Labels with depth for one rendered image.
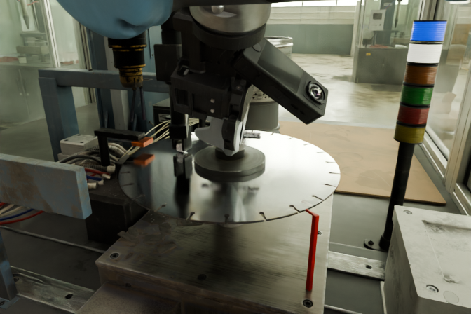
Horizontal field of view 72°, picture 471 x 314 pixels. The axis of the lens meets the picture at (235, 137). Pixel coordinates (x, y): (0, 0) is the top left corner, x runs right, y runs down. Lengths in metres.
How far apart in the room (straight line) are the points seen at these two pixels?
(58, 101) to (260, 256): 0.67
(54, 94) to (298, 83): 0.72
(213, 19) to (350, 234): 0.55
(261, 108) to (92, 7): 1.04
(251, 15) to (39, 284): 0.53
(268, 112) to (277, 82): 0.88
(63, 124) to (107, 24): 0.81
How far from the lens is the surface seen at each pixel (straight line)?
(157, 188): 0.44
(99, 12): 0.17
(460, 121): 0.97
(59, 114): 0.96
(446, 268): 0.45
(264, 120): 1.21
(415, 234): 0.49
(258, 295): 0.43
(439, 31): 0.58
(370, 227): 0.77
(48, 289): 0.63
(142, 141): 0.56
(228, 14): 0.29
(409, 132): 0.59
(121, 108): 1.17
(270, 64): 0.34
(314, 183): 0.45
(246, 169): 0.46
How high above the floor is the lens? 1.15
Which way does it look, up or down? 19 degrees down
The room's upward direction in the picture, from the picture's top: straight up
